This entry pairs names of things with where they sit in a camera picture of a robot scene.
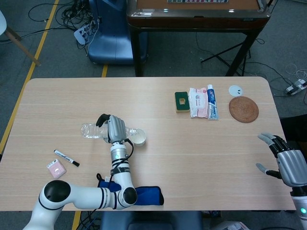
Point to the white round table grommet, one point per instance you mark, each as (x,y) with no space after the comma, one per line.
(233,90)

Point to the white power strip with plugs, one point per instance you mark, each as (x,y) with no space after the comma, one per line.
(80,36)

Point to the brown woven round coaster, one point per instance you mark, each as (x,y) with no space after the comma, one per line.
(243,109)

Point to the green and yellow sponge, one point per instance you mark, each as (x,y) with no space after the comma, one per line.
(178,105)

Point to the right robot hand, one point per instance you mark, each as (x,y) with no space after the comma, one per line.
(292,167)

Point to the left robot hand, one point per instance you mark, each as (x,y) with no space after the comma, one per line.
(116,129)

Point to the dark wood mahjong table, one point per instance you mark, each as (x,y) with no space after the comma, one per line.
(196,21)

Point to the clear plastic bottle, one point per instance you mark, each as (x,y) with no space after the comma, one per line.
(92,131)

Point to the small pink tissue pack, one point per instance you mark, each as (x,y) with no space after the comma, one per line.
(56,169)

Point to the blue and white toothpaste tube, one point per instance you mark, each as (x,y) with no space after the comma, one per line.
(212,103)

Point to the black object beside table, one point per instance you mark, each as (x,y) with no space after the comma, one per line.
(296,127)

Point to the grey floor power strip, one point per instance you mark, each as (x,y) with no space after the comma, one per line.
(293,87)

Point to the black and white marker pen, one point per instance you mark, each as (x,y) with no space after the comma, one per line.
(64,157)

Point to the white paper cup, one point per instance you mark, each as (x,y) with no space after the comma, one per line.
(140,140)

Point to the pink wet wipes pack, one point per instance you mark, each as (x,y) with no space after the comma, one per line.
(198,103)

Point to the blue cloth with black trim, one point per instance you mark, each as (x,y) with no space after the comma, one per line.
(149,195)

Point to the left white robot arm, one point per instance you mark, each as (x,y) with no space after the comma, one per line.
(88,196)

